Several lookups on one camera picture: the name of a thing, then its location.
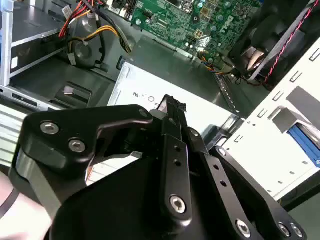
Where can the hard disk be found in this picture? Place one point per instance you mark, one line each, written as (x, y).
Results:
(305, 142)

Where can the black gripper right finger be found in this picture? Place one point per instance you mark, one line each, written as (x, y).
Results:
(240, 190)

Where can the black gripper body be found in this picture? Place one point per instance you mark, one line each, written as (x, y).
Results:
(112, 212)

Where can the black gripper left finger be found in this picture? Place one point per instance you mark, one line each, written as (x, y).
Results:
(62, 140)

